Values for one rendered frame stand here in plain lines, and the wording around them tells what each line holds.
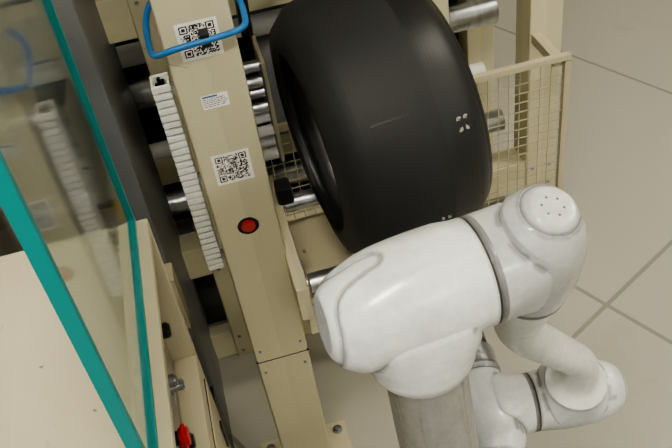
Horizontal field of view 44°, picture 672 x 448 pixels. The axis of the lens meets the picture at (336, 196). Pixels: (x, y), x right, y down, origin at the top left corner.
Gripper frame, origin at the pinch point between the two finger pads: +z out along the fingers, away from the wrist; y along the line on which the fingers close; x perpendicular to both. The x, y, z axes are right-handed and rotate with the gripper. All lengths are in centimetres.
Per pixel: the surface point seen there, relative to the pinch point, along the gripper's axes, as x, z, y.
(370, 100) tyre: -33.6, 13.6, 10.4
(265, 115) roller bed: 8, 59, 30
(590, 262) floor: 111, 68, -75
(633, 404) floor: 103, 9, -65
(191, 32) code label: -45, 25, 40
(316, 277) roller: 13.2, 11.3, 24.3
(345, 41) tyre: -38.8, 24.5, 12.7
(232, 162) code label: -16.3, 20.9, 37.3
